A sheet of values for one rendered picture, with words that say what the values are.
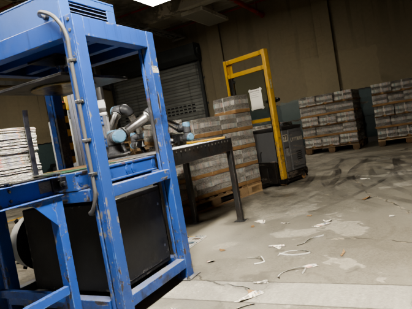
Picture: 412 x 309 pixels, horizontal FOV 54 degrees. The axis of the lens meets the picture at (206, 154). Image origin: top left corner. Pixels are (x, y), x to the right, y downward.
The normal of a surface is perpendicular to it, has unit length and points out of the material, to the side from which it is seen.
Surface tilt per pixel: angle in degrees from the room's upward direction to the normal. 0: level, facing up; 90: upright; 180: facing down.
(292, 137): 90
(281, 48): 90
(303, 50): 90
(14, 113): 90
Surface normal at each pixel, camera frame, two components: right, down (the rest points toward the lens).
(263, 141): -0.71, 0.15
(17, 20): -0.46, 0.12
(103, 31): 0.87, -0.12
